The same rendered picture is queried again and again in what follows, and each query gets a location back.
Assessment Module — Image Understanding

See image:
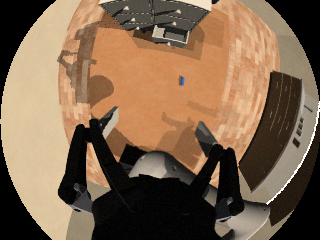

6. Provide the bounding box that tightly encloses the grey small chest of drawers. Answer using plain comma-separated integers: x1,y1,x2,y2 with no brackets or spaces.
98,0,211,34

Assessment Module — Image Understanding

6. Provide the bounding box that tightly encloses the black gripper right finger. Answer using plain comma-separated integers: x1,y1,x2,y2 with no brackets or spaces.
172,121,245,222

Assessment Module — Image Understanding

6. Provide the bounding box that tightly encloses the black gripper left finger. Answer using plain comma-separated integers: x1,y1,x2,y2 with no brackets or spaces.
58,106,150,216

